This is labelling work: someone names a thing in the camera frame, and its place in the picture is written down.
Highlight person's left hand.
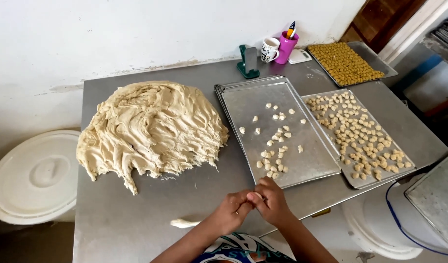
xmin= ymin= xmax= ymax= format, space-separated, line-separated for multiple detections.
xmin=210 ymin=189 xmax=255 ymax=235

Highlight person's right hand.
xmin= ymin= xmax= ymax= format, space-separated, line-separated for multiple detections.
xmin=246 ymin=177 xmax=295 ymax=227

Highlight person's printed shirt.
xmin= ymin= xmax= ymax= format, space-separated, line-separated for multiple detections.
xmin=192 ymin=233 xmax=297 ymax=263

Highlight small dough strip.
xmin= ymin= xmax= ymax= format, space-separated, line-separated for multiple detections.
xmin=170 ymin=218 xmax=201 ymax=229

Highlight scattered pale dough bits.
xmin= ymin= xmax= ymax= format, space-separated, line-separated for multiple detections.
xmin=239 ymin=103 xmax=307 ymax=179

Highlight stack of metal baking trays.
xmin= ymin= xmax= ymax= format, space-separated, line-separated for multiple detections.
xmin=214 ymin=75 xmax=342 ymax=189

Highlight large beige dough mass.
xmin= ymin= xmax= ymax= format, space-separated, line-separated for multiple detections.
xmin=76 ymin=81 xmax=230 ymax=196

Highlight green phone stand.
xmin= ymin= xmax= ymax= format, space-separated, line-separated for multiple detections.
xmin=236 ymin=45 xmax=261 ymax=79

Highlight dense group of dough pieces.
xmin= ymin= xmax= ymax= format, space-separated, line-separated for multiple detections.
xmin=306 ymin=91 xmax=413 ymax=181

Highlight grey phone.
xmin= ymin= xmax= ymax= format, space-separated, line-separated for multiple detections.
xmin=244 ymin=47 xmax=258 ymax=74

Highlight metal baking tray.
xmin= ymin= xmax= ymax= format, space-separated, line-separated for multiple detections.
xmin=301 ymin=89 xmax=417 ymax=190

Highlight white patterned mug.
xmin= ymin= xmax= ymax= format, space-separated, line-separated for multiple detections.
xmin=261 ymin=37 xmax=281 ymax=63

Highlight white kitchen scale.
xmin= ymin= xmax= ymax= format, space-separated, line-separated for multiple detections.
xmin=288 ymin=49 xmax=312 ymax=65

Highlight pink plastic cup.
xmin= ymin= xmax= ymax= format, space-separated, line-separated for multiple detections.
xmin=274 ymin=31 xmax=299 ymax=65

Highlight group of yellow dough pieces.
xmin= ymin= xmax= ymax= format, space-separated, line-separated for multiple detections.
xmin=308 ymin=42 xmax=386 ymax=87

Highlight worn metal tray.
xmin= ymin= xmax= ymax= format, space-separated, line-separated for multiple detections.
xmin=405 ymin=149 xmax=448 ymax=253

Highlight flat metal tray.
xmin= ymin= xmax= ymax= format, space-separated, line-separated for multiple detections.
xmin=307 ymin=41 xmax=399 ymax=88

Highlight white bucket with lid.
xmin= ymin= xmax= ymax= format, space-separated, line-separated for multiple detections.
xmin=0 ymin=130 xmax=80 ymax=225

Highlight brown wooden door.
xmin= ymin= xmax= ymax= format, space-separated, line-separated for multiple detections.
xmin=339 ymin=0 xmax=428 ymax=53

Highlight metal rack with trays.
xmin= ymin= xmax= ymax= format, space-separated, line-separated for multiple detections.
xmin=421 ymin=15 xmax=448 ymax=72

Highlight white bucket with blue handle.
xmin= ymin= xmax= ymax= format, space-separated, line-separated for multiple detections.
xmin=342 ymin=173 xmax=448 ymax=261

